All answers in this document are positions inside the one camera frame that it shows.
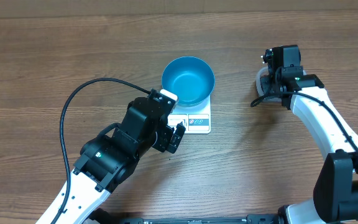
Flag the clear plastic food container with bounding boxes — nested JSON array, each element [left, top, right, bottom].
[[255, 67, 281, 103]]

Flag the white digital kitchen scale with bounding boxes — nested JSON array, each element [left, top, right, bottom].
[[168, 96, 211, 134]]

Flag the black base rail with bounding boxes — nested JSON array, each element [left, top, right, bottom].
[[83, 208, 287, 224]]

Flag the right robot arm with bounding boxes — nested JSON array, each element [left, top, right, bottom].
[[250, 45, 358, 223]]

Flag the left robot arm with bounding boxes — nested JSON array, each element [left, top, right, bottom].
[[38, 94, 185, 223]]

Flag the teal blue bowl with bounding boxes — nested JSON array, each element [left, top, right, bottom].
[[162, 56, 216, 107]]

